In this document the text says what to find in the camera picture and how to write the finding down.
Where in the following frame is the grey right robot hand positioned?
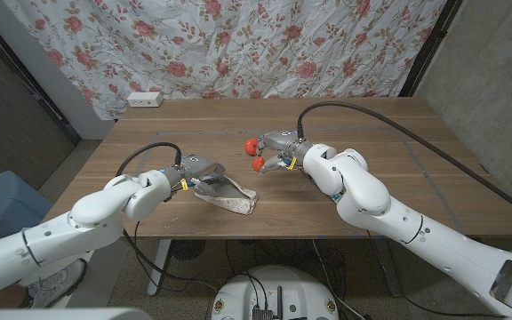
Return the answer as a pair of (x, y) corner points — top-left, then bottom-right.
(255, 130), (315, 175)

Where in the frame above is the metal table leg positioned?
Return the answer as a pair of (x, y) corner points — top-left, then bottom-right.
(373, 239), (404, 298)
(147, 239), (172, 297)

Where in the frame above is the grey sneaker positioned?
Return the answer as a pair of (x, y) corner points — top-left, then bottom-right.
(20, 258), (88, 308)

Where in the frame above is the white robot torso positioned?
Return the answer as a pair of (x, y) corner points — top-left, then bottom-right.
(211, 265), (340, 320)

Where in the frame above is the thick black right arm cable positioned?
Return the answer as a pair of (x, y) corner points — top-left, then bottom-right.
(296, 100), (512, 226)

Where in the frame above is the blue plastic bin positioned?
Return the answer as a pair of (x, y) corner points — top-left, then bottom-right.
(0, 170), (54, 248)

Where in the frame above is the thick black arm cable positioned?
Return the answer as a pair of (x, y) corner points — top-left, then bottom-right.
(116, 141), (218, 294)
(296, 100), (512, 226)

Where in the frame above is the floral curtain backdrop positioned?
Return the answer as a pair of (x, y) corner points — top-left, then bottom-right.
(2, 0), (448, 121)

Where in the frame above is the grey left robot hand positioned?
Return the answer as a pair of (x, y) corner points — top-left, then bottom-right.
(166, 154), (227, 196)

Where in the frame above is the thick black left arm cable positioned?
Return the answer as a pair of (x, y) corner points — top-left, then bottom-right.
(116, 141), (218, 294)

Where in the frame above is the black round floor object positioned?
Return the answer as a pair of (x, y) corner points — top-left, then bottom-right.
(170, 239), (207, 261)

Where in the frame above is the black backdrop frame pole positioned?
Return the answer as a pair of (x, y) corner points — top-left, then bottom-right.
(0, 8), (82, 143)
(398, 0), (464, 98)

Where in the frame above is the cream dotted pen bag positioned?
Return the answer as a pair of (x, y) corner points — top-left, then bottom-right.
(193, 174), (260, 217)

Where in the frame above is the white floor cable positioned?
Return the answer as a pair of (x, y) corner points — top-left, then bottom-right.
(311, 239), (366, 320)

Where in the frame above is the white power strip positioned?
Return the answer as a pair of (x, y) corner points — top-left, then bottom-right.
(126, 91), (164, 108)

